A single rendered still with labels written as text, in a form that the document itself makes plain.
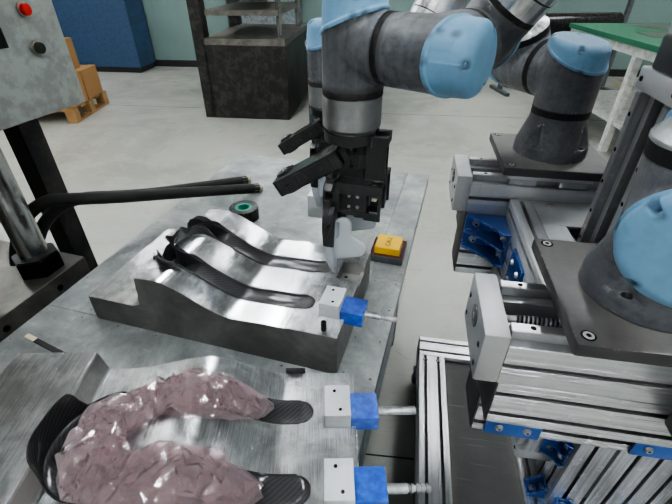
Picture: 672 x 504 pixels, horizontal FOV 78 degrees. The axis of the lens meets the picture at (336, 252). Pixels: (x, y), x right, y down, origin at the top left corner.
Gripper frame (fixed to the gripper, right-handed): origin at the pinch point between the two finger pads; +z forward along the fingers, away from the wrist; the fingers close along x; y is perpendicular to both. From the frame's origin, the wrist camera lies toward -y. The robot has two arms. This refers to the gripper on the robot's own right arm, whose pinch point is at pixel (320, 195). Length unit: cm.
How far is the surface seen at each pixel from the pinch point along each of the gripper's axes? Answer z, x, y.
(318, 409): 9.6, -46.8, 14.7
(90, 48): 61, 483, -529
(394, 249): 11.5, -0.4, 18.1
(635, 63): 22, 329, 158
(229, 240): 3.6, -18.1, -14.0
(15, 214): 0, -26, -60
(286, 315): 6.3, -33.0, 4.4
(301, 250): 6.6, -13.4, 0.0
